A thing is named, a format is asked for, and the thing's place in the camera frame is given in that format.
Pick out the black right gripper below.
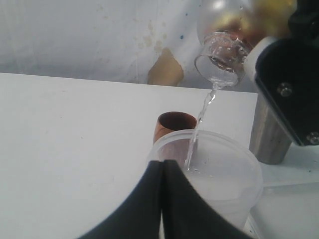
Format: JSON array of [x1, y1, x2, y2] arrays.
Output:
[[288, 0, 319, 40]]

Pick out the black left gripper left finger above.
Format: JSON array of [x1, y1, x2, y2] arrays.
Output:
[[81, 161, 163, 239]]

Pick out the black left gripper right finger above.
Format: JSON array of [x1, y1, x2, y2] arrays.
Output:
[[161, 160, 250, 239]]

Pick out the clear dome shaker lid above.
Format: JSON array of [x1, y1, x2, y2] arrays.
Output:
[[194, 0, 252, 87]]

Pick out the brown wooden cup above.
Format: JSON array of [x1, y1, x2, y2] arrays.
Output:
[[153, 112, 197, 165]]

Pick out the stainless steel cup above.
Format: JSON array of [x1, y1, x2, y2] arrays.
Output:
[[249, 95, 292, 165]]

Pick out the brown and yellow coins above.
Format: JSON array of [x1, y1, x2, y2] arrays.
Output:
[[209, 0, 297, 48]]

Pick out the translucent plastic container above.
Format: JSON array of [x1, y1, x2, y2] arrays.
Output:
[[147, 130, 263, 229]]

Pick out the white rectangular tray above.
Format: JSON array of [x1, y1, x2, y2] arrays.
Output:
[[244, 145, 319, 239]]

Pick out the white backdrop cloth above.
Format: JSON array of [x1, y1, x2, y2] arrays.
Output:
[[0, 0, 252, 92]]

